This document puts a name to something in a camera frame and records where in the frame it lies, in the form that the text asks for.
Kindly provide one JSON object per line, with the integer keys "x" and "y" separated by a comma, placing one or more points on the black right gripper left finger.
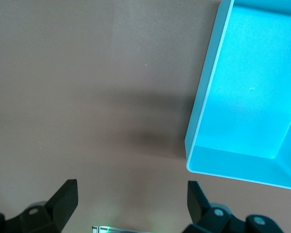
{"x": 58, "y": 204}

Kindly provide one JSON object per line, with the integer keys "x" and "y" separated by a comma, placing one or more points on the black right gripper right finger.
{"x": 198, "y": 204}

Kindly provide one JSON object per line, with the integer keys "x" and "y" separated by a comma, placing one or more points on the turquoise plastic bin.
{"x": 245, "y": 85}

